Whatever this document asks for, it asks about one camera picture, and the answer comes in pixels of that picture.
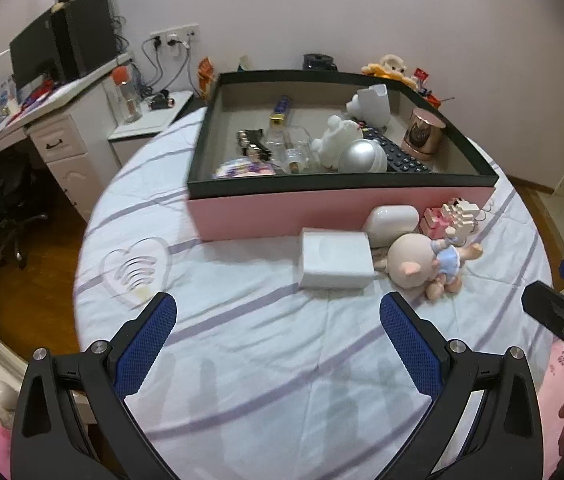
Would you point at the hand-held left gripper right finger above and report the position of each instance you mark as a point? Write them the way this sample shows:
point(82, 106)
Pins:
point(412, 345)

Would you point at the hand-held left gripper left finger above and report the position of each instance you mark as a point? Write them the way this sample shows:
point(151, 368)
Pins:
point(146, 342)

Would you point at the pig doll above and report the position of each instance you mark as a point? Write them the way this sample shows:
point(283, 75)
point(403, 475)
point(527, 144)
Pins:
point(409, 265)

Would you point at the white rectangular charger block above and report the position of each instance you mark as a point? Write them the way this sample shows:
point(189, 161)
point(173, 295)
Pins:
point(334, 260)

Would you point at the white earbuds case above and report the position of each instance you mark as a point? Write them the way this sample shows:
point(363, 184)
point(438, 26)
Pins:
point(389, 222)

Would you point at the pink white block toy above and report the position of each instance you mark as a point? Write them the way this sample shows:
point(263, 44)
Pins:
point(437, 220)

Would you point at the pink box with black rim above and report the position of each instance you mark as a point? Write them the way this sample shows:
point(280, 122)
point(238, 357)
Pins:
point(262, 215)

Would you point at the black remote control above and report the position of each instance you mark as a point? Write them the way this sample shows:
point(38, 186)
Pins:
point(407, 157)

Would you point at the silver ball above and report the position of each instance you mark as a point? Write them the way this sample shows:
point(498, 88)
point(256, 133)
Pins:
point(362, 156)

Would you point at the purple printed packet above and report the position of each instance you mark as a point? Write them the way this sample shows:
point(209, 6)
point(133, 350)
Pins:
point(242, 167)

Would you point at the rose gold candle jar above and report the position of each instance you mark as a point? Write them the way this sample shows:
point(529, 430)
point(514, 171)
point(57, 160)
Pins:
point(424, 132)

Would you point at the white bear figurine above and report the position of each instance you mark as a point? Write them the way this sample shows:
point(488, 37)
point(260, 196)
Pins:
point(334, 140)

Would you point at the black metallic clip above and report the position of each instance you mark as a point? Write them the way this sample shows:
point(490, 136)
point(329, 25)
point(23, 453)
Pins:
point(252, 142)

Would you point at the clear glass bottle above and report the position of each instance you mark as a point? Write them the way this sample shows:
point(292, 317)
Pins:
point(287, 147)

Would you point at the white eared cup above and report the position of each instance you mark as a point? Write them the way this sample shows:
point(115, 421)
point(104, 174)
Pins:
point(374, 107)

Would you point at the blue gold tube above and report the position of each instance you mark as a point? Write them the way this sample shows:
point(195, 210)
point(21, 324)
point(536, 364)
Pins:
point(282, 107)

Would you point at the pink printed bedsheet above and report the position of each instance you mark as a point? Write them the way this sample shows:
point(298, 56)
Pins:
point(554, 385)

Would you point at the white desk drawer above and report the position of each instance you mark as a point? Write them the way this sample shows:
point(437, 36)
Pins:
point(76, 185)
point(69, 135)

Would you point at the black office chair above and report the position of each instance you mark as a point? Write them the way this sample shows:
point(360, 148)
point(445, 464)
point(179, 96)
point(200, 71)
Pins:
point(11, 195)

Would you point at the low white side table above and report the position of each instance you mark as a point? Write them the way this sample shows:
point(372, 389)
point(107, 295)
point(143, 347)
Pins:
point(151, 120)

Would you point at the small black device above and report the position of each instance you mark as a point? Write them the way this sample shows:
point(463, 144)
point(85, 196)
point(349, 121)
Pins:
point(161, 102)

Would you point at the clear bottle with orange cap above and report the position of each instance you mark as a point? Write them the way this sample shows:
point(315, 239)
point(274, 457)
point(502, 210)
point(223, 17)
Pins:
point(126, 100)

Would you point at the red tag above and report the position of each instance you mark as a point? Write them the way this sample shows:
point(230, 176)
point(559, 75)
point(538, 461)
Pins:
point(421, 76)

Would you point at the white desk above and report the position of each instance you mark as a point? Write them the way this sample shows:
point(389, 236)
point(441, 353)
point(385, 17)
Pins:
point(81, 84)

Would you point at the orange snack bag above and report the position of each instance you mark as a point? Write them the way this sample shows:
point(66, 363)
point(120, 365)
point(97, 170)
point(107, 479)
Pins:
point(205, 77)

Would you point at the red item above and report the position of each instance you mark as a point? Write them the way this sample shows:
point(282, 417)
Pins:
point(36, 92)

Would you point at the white yellow plush toy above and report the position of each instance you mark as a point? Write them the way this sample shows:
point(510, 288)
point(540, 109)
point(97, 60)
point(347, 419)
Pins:
point(392, 65)

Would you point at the blue white box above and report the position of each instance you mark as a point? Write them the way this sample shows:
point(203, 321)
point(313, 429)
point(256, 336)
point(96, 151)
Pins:
point(4, 92)

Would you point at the blue white snack bag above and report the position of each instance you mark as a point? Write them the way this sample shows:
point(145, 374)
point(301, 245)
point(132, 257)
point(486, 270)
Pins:
point(243, 64)

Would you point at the black cylinder appliance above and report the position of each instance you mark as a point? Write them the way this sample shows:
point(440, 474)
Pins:
point(319, 62)

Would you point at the black computer monitor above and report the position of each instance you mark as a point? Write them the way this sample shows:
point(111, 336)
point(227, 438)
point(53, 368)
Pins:
point(31, 50)

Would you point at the white wall socket strip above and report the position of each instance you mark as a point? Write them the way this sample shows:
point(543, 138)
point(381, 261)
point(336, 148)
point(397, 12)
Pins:
point(181, 32)

